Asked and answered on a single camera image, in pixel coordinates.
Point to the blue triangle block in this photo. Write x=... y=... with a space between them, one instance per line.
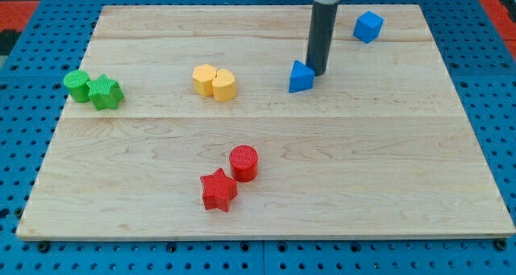
x=301 y=77

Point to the red cylinder block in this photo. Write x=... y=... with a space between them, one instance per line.
x=244 y=163

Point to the red star block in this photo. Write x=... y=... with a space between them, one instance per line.
x=218 y=190

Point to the wooden board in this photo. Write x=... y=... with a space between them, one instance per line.
x=379 y=149

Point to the yellow pentagon block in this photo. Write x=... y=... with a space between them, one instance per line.
x=203 y=76

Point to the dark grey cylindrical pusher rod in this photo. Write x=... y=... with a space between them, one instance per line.
x=322 y=23

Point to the blue cube block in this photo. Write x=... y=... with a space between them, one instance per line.
x=368 y=27

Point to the green star block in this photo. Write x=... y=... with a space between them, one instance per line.
x=105 y=93

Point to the green cylinder block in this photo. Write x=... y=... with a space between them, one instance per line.
x=76 y=82

